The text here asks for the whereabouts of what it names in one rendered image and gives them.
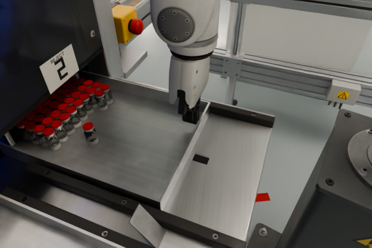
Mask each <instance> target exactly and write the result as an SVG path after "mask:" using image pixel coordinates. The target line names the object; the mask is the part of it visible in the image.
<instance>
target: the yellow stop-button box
mask: <svg viewBox="0 0 372 248"><path fill-rule="evenodd" d="M111 6H112V12H113V18H114V22H115V28H116V35H117V41H118V43H122V44H127V43H128V42H129V41H130V40H131V39H132V38H133V37H134V36H135V35H134V34H132V33H131V30H130V26H131V22H132V20H133V19H134V18H137V12H136V8H135V7H131V6H124V5H120V4H115V3H112V4H111Z"/></svg>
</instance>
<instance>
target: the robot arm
mask: <svg viewBox="0 0 372 248"><path fill-rule="evenodd" d="M150 13H151V21H152V24H153V27H154V29H155V31H156V33H157V35H158V36H159V37H160V38H161V39H162V40H163V41H164V42H166V43H167V46H168V48H169V49H170V52H171V53H172V56H171V59H170V67H169V103H170V104H173V105H174V103H175V102H176V100H177V98H179V105H178V114H180V115H182V120H183V121H184V122H188V123H192V124H195V125H196V124H197V123H198V121H199V111H200V106H199V104H200V97H201V94H202V93H203V91H204V89H205V87H206V85H207V83H208V79H209V70H210V56H211V55H212V54H213V52H214V49H215V48H216V46H217V42H218V27H219V13H220V0H150ZM347 159H348V162H349V164H350V166H351V168H352V170H353V172H354V173H355V174H356V175H357V177H358V178H359V179H360V180H361V181H362V182H363V183H364V184H365V185H366V186H367V187H369V188H370V189H371V190H372V129H368V130H363V131H361V132H358V133H357V134H355V135H354V136H353V137H352V138H351V140H350V141H349V143H348V146H347Z"/></svg>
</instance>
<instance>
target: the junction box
mask: <svg viewBox="0 0 372 248"><path fill-rule="evenodd" d="M360 92H361V86H360V85H359V84H354V83H350V82H345V81H339V80H334V79H333V80H332V81H331V84H330V86H329V89H328V91H327V93H326V100H329V101H334V102H338V103H342V104H347V105H352V106H354V104H355V102H356V100H357V98H358V96H359V94H360Z"/></svg>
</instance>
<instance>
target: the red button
mask: <svg viewBox="0 0 372 248"><path fill-rule="evenodd" d="M143 28H144V24H143V21H142V20H141V19H137V18H134V19H133V20H132V22H131V26H130V30H131V33H132V34H134V35H140V34H142V32H143Z"/></svg>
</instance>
